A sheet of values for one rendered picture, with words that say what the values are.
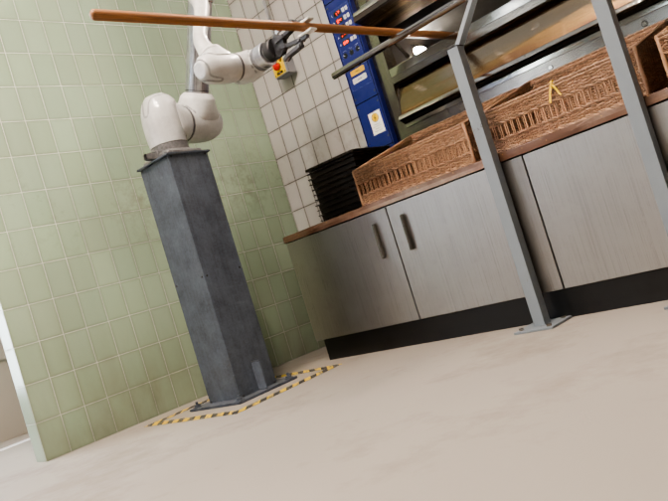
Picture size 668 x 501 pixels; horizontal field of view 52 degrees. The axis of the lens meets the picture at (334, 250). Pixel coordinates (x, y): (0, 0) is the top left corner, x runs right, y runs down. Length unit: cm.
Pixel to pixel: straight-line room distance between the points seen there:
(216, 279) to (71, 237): 69
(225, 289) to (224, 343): 21
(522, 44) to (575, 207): 89
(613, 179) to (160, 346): 200
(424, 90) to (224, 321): 134
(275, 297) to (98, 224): 99
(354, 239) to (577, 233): 92
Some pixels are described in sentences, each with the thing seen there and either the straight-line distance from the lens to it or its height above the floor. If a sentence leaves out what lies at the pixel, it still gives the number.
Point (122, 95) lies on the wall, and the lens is 346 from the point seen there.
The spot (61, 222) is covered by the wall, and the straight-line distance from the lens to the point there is 311.
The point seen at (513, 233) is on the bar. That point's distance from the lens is 230.
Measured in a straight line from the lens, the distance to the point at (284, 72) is 365.
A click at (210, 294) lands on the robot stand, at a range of 272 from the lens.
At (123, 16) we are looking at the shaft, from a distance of 203.
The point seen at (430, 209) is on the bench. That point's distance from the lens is 252.
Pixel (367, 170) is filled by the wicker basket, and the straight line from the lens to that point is 274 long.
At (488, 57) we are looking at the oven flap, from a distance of 300.
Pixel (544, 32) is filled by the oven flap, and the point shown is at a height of 101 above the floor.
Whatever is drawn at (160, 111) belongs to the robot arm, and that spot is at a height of 118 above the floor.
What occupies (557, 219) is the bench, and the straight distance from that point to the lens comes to 228.
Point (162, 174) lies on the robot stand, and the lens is 282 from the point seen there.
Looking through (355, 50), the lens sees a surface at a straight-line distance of 338.
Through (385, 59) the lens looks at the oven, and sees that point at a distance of 331.
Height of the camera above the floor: 37
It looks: 2 degrees up
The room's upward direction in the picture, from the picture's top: 17 degrees counter-clockwise
